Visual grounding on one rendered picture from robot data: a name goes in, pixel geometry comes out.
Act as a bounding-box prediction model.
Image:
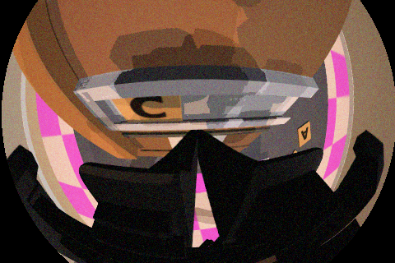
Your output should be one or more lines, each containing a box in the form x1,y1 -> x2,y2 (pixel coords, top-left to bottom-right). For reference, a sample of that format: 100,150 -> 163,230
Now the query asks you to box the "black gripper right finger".
197,129 -> 323,244

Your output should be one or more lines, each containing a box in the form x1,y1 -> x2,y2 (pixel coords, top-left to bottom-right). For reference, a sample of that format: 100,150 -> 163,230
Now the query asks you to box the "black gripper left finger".
79,129 -> 198,247

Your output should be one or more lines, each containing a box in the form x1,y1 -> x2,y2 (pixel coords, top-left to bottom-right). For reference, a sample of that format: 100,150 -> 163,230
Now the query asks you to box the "cream paper label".
168,136 -> 226,148

